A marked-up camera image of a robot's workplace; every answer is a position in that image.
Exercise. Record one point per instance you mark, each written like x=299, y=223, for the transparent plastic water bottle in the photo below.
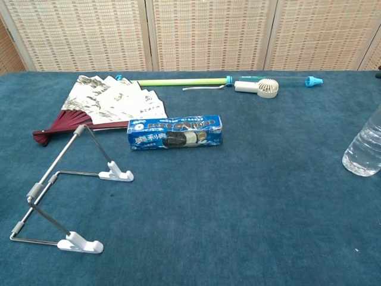
x=364, y=149

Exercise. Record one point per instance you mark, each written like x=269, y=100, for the blue Oreo cookie box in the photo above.
x=175, y=134

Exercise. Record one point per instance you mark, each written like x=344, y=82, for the white handheld electric fan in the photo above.
x=268, y=88

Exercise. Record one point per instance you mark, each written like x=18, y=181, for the green and blue tube toy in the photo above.
x=178, y=81

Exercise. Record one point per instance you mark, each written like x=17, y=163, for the blue carpet table cover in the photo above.
x=238, y=208

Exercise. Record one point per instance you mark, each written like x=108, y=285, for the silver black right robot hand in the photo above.
x=379, y=72

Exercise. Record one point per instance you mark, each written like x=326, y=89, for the paper folding fan, red ribs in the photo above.
x=104, y=101

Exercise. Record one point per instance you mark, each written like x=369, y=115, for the woven bamboo folding screen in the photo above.
x=208, y=29

